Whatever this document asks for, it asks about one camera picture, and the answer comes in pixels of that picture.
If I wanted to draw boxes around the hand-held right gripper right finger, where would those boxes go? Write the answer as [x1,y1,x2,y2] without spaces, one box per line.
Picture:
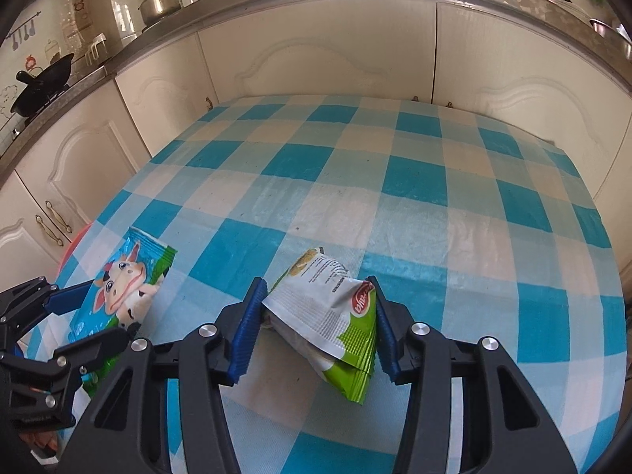
[367,275,579,474]

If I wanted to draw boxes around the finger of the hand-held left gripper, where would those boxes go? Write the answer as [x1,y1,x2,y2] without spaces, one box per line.
[0,276,96,327]
[0,327,136,382]

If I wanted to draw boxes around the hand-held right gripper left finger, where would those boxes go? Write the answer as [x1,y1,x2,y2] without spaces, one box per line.
[58,276,268,474]

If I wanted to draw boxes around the blue cow print packet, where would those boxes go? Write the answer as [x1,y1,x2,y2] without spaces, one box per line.
[66,226,179,398]

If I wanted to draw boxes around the green white snack packet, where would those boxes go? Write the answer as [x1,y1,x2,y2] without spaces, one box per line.
[261,248,380,406]

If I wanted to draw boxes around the blue checkered tablecloth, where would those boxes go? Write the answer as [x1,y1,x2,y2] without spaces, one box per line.
[15,94,624,474]

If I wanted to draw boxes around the black wok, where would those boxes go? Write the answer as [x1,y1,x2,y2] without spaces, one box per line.
[11,53,76,117]

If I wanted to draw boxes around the white plastic rack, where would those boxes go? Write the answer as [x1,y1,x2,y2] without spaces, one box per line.
[85,34,108,66]

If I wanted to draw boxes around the cream kitchen cabinet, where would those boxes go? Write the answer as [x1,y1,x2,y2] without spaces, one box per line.
[0,0,632,287]

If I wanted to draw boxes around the steel pot on counter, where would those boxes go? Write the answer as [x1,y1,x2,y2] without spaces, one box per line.
[136,0,184,28]

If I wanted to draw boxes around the steel bowl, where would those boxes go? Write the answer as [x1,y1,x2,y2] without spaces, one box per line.
[590,19,632,57]

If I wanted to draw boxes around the brass cabinet handle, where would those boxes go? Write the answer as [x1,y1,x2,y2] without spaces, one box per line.
[34,214,62,248]
[45,201,73,233]

